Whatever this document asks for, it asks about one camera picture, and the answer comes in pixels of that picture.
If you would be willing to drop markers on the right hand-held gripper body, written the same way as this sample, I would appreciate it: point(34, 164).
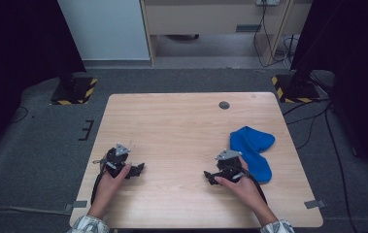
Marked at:
point(230, 165)

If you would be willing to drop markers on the white panel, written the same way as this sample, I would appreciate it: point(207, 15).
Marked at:
point(104, 29)

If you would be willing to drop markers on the black curtain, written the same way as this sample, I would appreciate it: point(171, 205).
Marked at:
point(353, 48)
point(16, 48)

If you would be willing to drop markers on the grey tape strip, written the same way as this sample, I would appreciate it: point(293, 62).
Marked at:
point(314, 204)
point(76, 205)

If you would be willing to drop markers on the person's left hand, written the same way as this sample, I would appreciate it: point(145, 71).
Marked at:
point(108, 189)

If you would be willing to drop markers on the person's right hand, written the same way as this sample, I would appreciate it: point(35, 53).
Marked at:
point(244, 191)

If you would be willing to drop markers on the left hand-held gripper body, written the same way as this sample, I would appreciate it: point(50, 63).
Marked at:
point(117, 157)

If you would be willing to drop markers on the black stand with striped base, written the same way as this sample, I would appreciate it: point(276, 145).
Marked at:
point(74, 92)
point(296, 90)

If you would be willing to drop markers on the blue towel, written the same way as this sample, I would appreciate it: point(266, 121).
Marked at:
point(252, 142)

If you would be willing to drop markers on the beige wooden desk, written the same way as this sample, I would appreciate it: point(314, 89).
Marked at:
point(201, 16)

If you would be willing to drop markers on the dark round table grommet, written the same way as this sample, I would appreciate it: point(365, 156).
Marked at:
point(224, 105)

